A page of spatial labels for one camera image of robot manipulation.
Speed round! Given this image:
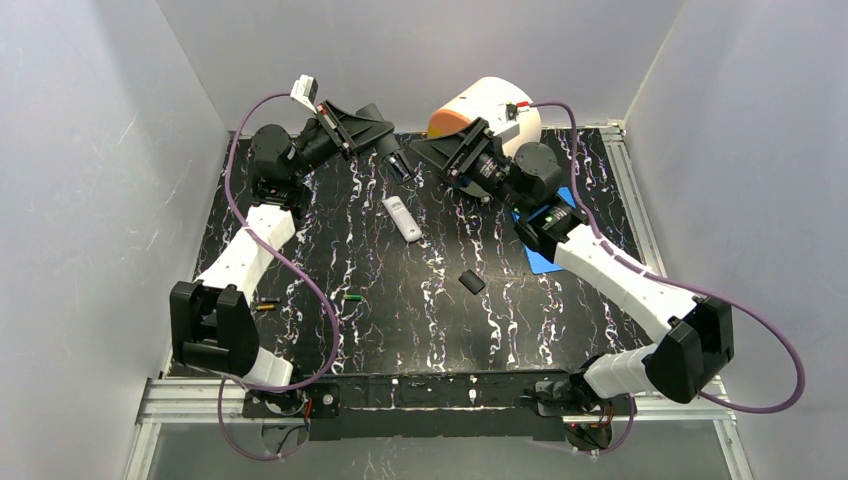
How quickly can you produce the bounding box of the white remote control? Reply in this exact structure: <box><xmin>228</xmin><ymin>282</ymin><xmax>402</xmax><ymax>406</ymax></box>
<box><xmin>382</xmin><ymin>196</ymin><xmax>422</xmax><ymax>243</ymax></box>

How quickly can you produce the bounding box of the black remote battery cover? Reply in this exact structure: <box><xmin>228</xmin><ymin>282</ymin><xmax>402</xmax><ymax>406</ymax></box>
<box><xmin>458</xmin><ymin>270</ymin><xmax>486</xmax><ymax>295</ymax></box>

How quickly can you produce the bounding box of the black remote control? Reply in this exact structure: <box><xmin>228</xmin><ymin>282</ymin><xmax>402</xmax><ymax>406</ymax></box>
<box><xmin>376</xmin><ymin>134</ymin><xmax>414</xmax><ymax>184</ymax></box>

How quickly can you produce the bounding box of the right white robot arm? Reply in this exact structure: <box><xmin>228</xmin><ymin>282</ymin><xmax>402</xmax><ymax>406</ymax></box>
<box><xmin>410</xmin><ymin>118</ymin><xmax>734</xmax><ymax>410</ymax></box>

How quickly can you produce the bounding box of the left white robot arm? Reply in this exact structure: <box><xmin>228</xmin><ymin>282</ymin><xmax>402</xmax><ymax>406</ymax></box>
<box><xmin>169</xmin><ymin>101</ymin><xmax>404</xmax><ymax>392</ymax></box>

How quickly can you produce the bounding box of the round white drawer cabinet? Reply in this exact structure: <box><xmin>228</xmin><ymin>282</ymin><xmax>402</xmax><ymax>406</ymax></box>
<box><xmin>426</xmin><ymin>76</ymin><xmax>542</xmax><ymax>156</ymax></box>

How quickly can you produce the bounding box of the blue rectangular pad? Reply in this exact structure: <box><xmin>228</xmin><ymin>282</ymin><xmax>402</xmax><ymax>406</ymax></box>
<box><xmin>515</xmin><ymin>187</ymin><xmax>586</xmax><ymax>275</ymax></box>

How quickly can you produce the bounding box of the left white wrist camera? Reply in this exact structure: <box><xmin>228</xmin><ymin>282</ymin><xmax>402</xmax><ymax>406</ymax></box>
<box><xmin>289</xmin><ymin>74</ymin><xmax>318</xmax><ymax>115</ymax></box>

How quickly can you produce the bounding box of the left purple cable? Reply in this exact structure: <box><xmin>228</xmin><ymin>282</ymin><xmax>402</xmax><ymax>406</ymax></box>
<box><xmin>217</xmin><ymin>92</ymin><xmax>340</xmax><ymax>462</ymax></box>

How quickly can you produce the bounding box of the purple cable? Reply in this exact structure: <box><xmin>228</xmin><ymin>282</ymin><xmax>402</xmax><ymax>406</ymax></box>
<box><xmin>217</xmin><ymin>92</ymin><xmax>340</xmax><ymax>462</ymax></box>
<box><xmin>519</xmin><ymin>100</ymin><xmax>806</xmax><ymax>458</ymax></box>

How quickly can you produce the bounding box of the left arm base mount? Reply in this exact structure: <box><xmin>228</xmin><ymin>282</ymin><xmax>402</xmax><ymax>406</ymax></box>
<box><xmin>242</xmin><ymin>381</ymin><xmax>341</xmax><ymax>458</ymax></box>

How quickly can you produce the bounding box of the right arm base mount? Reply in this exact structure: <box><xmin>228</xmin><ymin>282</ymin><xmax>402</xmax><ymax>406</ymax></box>
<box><xmin>519</xmin><ymin>379</ymin><xmax>638</xmax><ymax>457</ymax></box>

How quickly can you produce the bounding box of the aluminium frame rail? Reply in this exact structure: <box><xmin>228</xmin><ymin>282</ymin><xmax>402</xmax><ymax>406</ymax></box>
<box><xmin>122</xmin><ymin>378</ymin><xmax>257</xmax><ymax>479</ymax></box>

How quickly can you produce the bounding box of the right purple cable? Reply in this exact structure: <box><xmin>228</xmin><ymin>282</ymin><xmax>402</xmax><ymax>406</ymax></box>
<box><xmin>519</xmin><ymin>100</ymin><xmax>806</xmax><ymax>458</ymax></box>

